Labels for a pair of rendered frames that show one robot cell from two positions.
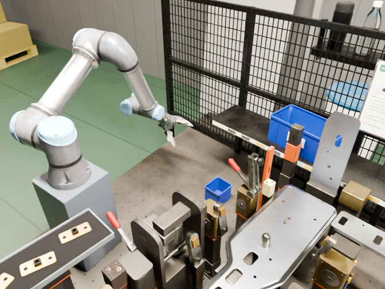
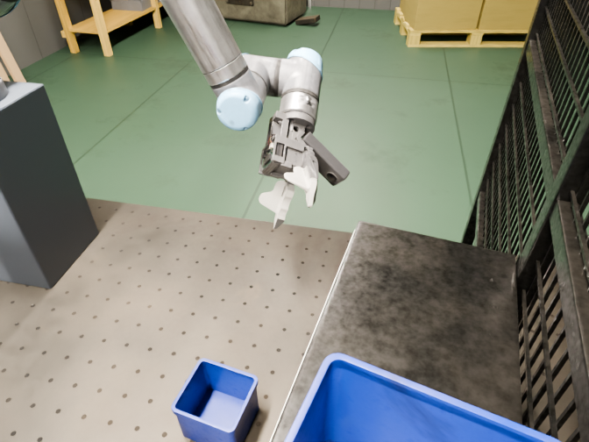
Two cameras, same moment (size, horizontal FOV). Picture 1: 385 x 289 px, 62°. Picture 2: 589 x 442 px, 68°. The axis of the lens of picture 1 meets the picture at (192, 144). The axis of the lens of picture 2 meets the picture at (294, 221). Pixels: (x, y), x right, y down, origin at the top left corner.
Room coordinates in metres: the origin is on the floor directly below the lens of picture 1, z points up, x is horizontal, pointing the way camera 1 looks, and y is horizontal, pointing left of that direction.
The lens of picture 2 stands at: (1.16, -0.52, 1.44)
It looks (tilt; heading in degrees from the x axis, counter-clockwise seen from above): 39 degrees down; 66
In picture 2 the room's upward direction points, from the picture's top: straight up
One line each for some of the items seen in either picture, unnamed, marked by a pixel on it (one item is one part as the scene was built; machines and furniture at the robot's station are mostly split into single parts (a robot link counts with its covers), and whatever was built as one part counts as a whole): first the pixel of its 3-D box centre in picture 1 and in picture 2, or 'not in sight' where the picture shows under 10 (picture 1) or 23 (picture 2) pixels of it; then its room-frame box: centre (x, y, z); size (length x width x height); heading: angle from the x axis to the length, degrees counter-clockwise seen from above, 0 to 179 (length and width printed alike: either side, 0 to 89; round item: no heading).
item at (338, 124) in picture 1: (332, 153); not in sight; (0.95, -0.52, 1.17); 0.12 x 0.01 x 0.34; 45
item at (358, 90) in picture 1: (350, 128); not in sight; (2.45, -1.43, 0.34); 0.55 x 0.55 x 0.68
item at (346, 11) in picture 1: (340, 25); not in sight; (1.38, -0.62, 1.52); 0.07 x 0.07 x 0.18
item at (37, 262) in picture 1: (37, 262); not in sight; (0.50, 0.40, 1.17); 0.08 x 0.04 x 0.01; 121
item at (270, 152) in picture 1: (262, 196); not in sight; (0.95, -0.29, 0.95); 0.03 x 0.01 x 0.50; 135
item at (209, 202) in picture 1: (208, 239); not in sight; (0.79, -0.06, 0.88); 0.11 x 0.07 x 0.37; 45
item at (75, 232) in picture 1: (74, 231); not in sight; (0.60, 0.33, 1.17); 0.08 x 0.04 x 0.01; 125
